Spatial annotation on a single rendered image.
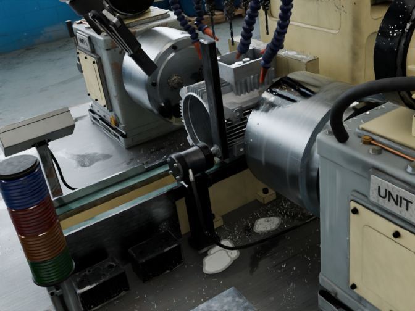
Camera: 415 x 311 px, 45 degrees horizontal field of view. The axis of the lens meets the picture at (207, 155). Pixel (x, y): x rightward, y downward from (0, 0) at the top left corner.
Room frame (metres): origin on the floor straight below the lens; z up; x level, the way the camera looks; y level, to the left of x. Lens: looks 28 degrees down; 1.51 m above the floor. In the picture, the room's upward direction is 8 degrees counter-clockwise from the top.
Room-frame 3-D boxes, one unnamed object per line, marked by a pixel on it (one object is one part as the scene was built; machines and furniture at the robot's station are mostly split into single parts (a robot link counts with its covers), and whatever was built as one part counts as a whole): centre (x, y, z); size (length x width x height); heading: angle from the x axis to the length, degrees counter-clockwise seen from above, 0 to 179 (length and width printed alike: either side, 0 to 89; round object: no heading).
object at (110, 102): (1.64, 0.20, 0.99); 0.35 x 0.31 x 0.37; 28
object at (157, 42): (1.43, 0.09, 1.04); 0.37 x 0.25 x 0.25; 28
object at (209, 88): (0.94, -0.03, 1.12); 0.04 x 0.03 x 0.26; 118
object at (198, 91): (1.12, -0.08, 1.02); 0.20 x 0.19 x 0.19; 118
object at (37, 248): (0.60, 0.25, 1.10); 0.06 x 0.06 x 0.04
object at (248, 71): (1.14, -0.11, 1.11); 0.12 x 0.11 x 0.07; 118
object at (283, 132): (0.83, -0.24, 1.04); 0.41 x 0.25 x 0.25; 28
